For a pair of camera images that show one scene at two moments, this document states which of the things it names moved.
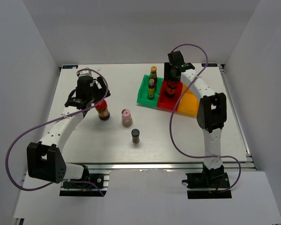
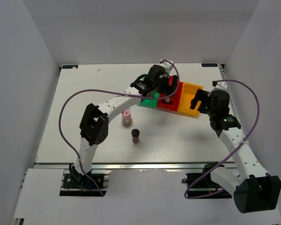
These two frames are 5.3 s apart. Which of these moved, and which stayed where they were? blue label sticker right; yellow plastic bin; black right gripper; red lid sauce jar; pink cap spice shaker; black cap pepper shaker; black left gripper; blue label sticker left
Moved: black right gripper; black left gripper; red lid sauce jar
Stayed: pink cap spice shaker; blue label sticker left; yellow plastic bin; blue label sticker right; black cap pepper shaker
